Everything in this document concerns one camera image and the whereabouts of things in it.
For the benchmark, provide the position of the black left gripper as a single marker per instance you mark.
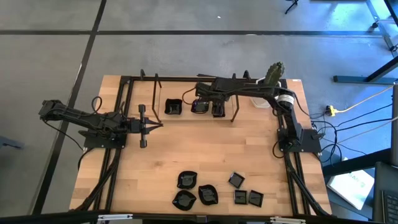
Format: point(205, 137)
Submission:
point(138, 127)

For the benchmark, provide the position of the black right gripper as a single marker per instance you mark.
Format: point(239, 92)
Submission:
point(217, 91)

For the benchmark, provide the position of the small black square plate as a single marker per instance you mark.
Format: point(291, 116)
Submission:
point(241, 197)
point(236, 180)
point(218, 117)
point(256, 198)

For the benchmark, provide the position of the black wavy square plate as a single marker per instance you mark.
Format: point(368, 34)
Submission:
point(173, 107)

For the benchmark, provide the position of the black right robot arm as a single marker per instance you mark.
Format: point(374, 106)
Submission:
point(280, 96)

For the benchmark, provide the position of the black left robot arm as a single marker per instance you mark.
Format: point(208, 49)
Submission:
point(87, 119)

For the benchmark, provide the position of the white faceted plant pot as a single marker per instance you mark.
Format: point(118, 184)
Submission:
point(259, 102)

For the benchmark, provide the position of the green cactus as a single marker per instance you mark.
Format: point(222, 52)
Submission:
point(274, 74)

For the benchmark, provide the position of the yellow power plug box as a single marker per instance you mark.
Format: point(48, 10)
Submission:
point(330, 110)

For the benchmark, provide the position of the black tripod foot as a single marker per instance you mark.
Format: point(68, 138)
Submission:
point(293, 2)

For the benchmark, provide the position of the black desk leg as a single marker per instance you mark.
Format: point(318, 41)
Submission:
point(351, 79)

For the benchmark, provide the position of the blue-grey chair base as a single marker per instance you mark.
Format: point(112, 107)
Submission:
point(7, 143)

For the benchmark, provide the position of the black desk crossbar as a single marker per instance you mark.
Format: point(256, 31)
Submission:
point(357, 161)

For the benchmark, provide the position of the white paper booklet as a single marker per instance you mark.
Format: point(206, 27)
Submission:
point(351, 188)

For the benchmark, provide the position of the dark grey desk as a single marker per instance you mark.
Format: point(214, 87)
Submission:
point(382, 177)

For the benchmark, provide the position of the grey metal stand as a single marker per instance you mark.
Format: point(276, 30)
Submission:
point(374, 11)

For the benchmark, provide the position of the black keyboard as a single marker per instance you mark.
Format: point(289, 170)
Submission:
point(391, 207)

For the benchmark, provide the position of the black diagonal pole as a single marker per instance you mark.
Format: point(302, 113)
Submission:
point(392, 7)

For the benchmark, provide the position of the wooden shelf black metal frame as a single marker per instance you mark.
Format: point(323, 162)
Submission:
point(180, 90)

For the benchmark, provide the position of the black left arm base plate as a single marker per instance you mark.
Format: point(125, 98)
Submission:
point(102, 144)

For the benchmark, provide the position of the black overhead mount beam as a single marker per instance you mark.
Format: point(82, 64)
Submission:
point(171, 217)

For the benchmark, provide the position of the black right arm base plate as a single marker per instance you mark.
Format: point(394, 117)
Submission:
point(311, 140)

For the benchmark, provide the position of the silver metal bracket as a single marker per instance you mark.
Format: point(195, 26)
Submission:
point(287, 220)
point(115, 217)

